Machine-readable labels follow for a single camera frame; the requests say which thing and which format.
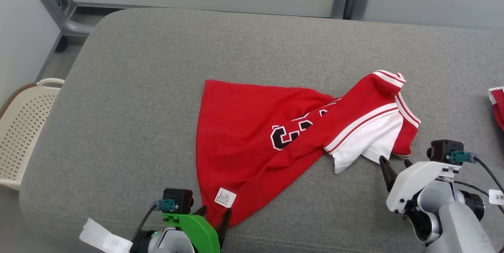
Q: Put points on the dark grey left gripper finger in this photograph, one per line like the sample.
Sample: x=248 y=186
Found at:
x=224 y=225
x=201 y=211

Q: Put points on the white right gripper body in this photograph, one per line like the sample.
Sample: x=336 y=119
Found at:
x=413 y=182

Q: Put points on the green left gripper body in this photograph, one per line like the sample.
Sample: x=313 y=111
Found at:
x=197 y=233

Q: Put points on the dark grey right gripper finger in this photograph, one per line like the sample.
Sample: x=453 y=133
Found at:
x=408 y=163
x=388 y=172

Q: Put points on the red white number jersey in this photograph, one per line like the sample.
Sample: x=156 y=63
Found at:
x=244 y=135

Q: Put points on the red white-striped shorts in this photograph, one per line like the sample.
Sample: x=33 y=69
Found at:
x=498 y=107

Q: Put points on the grey fabric sofa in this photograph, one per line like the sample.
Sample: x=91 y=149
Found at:
x=157 y=87

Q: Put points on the cream perforated laundry basket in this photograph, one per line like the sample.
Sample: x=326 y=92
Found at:
x=23 y=135

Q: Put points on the black caster wheel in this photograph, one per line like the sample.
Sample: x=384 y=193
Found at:
x=61 y=44

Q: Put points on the grey metal partition foot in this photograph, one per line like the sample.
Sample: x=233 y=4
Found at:
x=59 y=17

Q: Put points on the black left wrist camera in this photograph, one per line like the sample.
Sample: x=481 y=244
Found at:
x=179 y=200

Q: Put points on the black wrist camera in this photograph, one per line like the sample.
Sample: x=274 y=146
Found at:
x=445 y=150
x=179 y=200

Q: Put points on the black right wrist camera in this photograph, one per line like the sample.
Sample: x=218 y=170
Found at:
x=445 y=150

